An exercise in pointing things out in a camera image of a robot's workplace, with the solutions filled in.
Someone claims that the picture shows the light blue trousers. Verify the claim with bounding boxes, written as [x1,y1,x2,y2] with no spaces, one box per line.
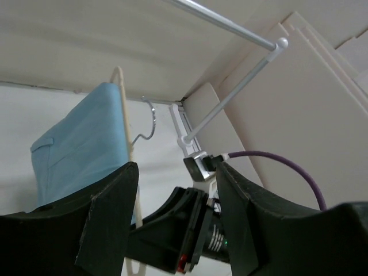
[30,83,129,206]

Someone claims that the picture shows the cream plastic clothes hanger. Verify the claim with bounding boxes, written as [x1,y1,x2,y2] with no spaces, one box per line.
[110,66,147,276]

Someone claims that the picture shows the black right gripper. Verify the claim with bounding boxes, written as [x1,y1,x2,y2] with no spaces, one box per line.
[128,187,230,273]

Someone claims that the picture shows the white metal clothes rack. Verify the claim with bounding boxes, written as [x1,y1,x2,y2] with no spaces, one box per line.
[169,1,289,155]

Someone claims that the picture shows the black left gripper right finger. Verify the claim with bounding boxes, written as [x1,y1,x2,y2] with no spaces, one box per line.
[217,163,367,275]

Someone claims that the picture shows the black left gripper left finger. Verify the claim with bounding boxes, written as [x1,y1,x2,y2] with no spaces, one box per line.
[1,162,139,275]

